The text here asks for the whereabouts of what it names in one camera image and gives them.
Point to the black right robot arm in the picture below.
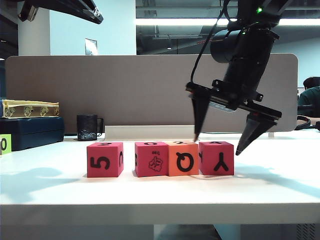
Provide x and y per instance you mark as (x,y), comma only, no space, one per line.
(252,37)

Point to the grey-brown desk divider panel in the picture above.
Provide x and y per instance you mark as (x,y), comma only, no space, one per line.
(125,90)

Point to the dark blue plastic case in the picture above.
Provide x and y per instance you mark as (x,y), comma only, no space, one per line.
(32,132)

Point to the white divider foot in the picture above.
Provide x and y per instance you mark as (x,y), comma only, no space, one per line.
(271,134)

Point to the black headphones with orange lining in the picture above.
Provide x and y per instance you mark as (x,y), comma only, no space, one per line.
(309,123)

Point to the poster on pillar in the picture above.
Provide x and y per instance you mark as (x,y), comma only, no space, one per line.
(91,46)

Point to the red LED sign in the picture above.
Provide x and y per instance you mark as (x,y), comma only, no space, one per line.
(203,42)

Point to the yellow patterned box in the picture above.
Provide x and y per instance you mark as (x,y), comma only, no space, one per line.
(32,108)

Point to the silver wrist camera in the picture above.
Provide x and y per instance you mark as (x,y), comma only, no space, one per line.
(27,12)
(222,106)

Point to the orange foam cube with Q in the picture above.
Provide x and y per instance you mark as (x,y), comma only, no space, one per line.
(183,160)

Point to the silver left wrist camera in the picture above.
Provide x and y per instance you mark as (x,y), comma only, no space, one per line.
(27,12)

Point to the red foam cube with 5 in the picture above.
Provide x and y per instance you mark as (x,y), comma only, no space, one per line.
(105,160)

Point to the green foam cube with M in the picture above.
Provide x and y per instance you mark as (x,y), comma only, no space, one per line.
(6,145)

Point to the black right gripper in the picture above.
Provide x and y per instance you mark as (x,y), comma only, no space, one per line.
(242,82)

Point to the person in dark green top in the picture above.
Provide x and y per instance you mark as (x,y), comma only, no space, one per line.
(311,100)

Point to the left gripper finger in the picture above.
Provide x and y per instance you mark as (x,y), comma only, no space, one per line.
(67,10)
(92,11)

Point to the red foam cube with tree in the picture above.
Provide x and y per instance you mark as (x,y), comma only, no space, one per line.
(150,160)

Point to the red foam cube with Y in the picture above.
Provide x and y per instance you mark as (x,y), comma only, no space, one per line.
(217,160)

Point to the black patterned mug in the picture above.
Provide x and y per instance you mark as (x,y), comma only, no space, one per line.
(86,127)

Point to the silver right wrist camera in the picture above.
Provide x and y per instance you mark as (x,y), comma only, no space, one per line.
(222,106)

